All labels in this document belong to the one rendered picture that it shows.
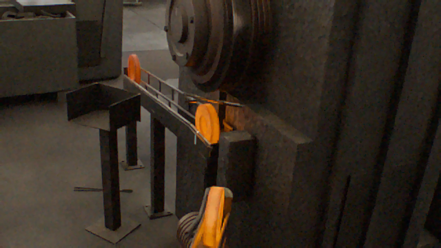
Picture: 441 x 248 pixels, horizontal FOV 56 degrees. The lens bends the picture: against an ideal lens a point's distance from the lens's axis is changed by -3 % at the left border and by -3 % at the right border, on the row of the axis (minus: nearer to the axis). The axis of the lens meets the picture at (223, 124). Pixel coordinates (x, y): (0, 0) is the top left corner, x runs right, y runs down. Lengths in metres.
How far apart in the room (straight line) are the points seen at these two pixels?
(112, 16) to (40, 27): 0.90
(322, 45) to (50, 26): 2.89
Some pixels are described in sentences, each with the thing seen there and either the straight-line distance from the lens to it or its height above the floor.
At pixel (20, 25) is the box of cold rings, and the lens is 3.76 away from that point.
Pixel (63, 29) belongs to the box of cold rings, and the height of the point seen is 0.64.
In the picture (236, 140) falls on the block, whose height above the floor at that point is 0.80.
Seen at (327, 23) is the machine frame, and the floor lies 1.20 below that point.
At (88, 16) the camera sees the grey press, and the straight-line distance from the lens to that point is 4.34.
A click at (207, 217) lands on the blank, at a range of 1.08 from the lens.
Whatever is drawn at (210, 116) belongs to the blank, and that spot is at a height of 0.80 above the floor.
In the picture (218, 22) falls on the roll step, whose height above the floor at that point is 1.15.
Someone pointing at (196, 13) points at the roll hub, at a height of 1.17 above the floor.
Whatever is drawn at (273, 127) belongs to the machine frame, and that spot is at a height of 0.87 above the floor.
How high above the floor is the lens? 1.37
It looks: 23 degrees down
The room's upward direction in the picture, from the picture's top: 4 degrees clockwise
